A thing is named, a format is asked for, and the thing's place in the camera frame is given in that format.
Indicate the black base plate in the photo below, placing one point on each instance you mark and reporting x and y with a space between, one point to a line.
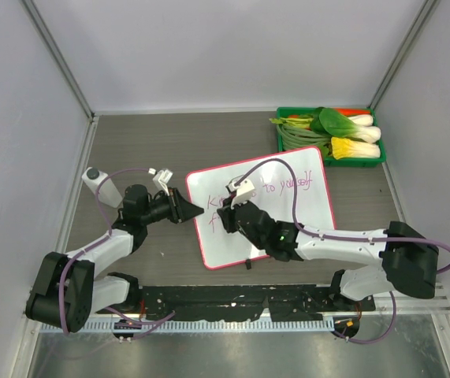
299 302

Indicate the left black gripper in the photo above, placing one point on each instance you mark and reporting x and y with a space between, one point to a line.
180 209

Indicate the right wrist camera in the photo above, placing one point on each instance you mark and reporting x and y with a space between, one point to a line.
240 191

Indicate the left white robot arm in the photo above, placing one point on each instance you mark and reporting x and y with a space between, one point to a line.
67 289

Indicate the white bok choy back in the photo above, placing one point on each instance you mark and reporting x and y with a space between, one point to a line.
365 120

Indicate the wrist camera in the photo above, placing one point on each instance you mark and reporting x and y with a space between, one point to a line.
240 191
161 178

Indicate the white slotted cable duct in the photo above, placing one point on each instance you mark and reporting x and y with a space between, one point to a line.
263 324

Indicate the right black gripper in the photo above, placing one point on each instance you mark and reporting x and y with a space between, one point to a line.
228 215

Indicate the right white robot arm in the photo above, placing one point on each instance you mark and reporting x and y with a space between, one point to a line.
397 258

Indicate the green long beans bundle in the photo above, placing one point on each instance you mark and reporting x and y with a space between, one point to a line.
290 138

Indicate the yellow bok choy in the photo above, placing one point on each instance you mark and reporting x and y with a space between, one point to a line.
347 148

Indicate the orange carrot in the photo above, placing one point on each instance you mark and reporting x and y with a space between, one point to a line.
352 112

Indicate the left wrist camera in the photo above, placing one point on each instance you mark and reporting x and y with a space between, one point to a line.
161 178

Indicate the green bok choy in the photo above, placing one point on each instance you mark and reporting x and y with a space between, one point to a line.
330 122

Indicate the pink framed whiteboard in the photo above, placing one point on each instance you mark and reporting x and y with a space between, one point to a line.
273 193

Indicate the green plastic tray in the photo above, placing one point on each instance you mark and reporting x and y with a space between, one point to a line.
302 117

